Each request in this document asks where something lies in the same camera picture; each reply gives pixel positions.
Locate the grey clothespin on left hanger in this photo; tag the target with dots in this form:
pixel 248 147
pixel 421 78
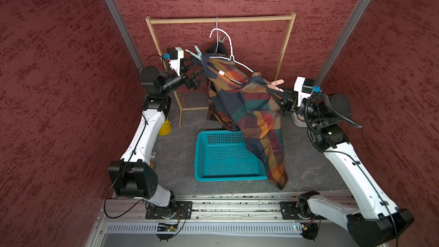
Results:
pixel 222 40

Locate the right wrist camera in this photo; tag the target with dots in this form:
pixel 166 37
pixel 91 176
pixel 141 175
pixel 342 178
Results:
pixel 304 88

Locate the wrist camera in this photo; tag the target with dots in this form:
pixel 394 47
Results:
pixel 304 88
pixel 175 55

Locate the yellow pen cup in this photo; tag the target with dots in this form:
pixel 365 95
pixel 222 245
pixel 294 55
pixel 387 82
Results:
pixel 165 128

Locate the white plastic tray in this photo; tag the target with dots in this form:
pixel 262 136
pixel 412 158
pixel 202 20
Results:
pixel 299 120

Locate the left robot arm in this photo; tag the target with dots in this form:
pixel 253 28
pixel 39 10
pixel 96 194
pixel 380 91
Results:
pixel 132 176

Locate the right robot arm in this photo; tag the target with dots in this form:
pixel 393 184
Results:
pixel 376 219

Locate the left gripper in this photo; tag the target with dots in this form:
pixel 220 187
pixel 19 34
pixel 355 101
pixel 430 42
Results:
pixel 188 82

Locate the teal plastic basket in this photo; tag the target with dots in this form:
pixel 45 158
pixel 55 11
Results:
pixel 221 155

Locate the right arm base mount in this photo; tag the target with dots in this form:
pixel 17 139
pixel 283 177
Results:
pixel 297 211

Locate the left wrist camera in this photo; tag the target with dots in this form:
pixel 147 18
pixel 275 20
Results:
pixel 175 55

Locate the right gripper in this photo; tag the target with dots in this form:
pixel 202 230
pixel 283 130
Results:
pixel 290 98

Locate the aluminium rail frame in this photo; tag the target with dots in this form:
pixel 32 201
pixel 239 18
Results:
pixel 225 215

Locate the plaid shirt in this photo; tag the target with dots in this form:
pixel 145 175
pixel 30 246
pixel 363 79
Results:
pixel 218 48
pixel 241 102

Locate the pink clothespin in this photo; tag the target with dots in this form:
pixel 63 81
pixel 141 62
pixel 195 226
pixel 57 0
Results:
pixel 275 85

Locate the wooden clothes rack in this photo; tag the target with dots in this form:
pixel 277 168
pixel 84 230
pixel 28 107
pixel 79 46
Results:
pixel 180 99

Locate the white wire hanger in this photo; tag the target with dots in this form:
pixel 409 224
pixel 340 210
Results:
pixel 229 47
pixel 217 34

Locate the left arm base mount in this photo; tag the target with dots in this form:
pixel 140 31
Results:
pixel 178 210

